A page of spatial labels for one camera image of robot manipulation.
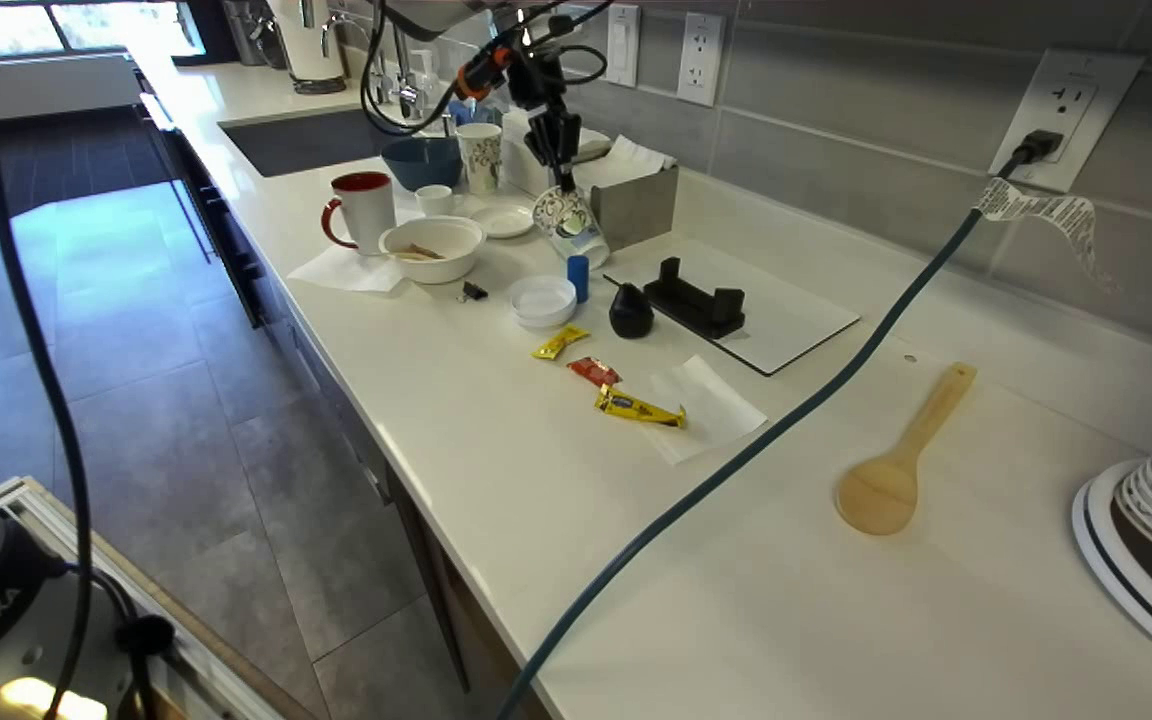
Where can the white kettle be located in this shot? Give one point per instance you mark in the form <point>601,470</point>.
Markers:
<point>313,40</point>

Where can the metal sink faucet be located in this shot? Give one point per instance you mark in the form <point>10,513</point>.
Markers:
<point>397,74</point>

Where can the small blue block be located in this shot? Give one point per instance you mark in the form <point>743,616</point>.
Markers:
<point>579,276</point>

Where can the red sachet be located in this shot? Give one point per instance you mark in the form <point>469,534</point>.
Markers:
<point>594,369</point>

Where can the white cereal bowl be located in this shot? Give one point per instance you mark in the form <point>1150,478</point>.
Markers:
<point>451,244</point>

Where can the small white dish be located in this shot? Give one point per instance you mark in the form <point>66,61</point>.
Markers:
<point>547,304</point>

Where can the white wall switch plate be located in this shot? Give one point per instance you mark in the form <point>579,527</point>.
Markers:
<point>621,40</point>

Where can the white double wall outlet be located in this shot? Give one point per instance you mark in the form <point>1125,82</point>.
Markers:
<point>697,58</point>

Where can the black round knob object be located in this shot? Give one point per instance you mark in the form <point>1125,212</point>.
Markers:
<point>629,313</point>

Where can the cardboard box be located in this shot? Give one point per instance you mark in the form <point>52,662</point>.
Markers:
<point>635,210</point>

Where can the large white wall outlet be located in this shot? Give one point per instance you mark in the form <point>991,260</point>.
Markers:
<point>1087,82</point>

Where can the dark kitchen sink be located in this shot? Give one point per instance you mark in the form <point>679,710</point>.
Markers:
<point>311,143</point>

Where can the white mug with red inside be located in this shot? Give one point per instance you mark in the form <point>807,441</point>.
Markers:
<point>369,212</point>

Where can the white flat plate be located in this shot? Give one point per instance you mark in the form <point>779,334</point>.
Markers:
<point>502,218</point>

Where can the white paper towel pile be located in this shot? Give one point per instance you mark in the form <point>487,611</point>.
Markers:
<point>596,145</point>

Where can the short yellow sachet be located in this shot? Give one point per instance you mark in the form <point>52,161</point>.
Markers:
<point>561,341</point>

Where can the wooden spoon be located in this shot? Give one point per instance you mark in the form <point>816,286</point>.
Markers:
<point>880,495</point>

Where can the long yellow sachet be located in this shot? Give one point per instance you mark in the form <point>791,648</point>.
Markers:
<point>641,410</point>

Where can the clear tape strip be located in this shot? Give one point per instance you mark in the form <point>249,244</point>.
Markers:
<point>1050,210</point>

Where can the white paper napkin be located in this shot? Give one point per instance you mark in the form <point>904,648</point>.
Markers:
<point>339,274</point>

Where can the clear plastic wrapper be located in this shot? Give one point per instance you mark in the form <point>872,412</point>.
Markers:
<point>725,400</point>

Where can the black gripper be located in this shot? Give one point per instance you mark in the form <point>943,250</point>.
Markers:
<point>536,79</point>

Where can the small white cup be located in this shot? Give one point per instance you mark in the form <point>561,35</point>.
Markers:
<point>435,196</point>

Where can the black clamp holder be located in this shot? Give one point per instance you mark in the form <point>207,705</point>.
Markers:
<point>697,304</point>

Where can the black power plug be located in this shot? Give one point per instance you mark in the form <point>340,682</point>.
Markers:
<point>1034,145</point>

